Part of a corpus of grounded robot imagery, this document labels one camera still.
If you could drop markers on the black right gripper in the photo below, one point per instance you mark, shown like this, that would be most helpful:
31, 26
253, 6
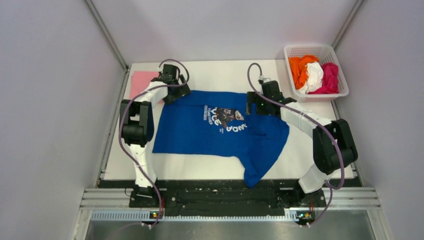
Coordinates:
253, 97

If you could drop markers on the right corner metal post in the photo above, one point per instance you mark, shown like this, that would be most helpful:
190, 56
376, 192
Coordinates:
351, 16

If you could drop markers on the white plastic basket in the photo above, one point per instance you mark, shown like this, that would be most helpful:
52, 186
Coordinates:
326, 54

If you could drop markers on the magenta t shirt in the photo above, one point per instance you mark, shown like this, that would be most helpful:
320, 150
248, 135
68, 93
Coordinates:
330, 80

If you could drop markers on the folded pink t shirt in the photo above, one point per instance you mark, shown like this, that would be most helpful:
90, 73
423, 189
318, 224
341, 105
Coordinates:
140, 80

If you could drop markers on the orange t shirt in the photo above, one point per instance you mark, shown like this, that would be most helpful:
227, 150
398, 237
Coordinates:
298, 68

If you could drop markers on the white t shirt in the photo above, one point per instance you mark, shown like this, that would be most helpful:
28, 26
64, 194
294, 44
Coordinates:
311, 78

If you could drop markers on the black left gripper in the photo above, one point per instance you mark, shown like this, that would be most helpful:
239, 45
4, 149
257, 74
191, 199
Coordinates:
182, 90

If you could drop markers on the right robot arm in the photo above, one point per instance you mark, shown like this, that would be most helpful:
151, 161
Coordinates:
333, 146

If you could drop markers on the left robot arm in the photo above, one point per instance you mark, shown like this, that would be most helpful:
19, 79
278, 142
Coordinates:
136, 129

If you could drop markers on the white slotted cable duct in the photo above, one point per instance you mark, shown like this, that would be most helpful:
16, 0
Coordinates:
225, 218

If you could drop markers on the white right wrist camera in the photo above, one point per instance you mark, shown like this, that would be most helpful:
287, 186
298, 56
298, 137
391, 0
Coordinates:
263, 79

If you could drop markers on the blue t shirt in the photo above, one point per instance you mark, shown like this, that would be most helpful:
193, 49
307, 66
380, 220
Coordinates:
216, 123

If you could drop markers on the corner metal post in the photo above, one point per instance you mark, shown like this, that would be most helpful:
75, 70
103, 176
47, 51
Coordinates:
351, 16
106, 34

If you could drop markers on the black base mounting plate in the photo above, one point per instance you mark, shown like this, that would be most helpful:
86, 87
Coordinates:
220, 198

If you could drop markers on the left corner metal post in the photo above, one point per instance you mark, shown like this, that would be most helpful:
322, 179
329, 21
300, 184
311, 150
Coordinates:
106, 34

